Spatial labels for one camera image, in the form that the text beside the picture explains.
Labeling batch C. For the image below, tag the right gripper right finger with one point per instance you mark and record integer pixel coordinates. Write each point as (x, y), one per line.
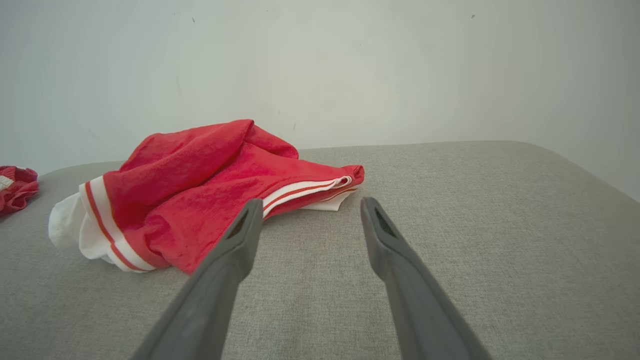
(425, 310)

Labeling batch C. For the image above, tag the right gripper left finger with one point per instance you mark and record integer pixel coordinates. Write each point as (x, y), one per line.
(210, 300)

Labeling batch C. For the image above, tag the red white basketball jersey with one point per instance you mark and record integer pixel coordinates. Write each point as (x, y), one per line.
(200, 175)

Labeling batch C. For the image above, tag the red shorts white stripe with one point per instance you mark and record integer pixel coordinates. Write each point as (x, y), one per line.
(17, 192)

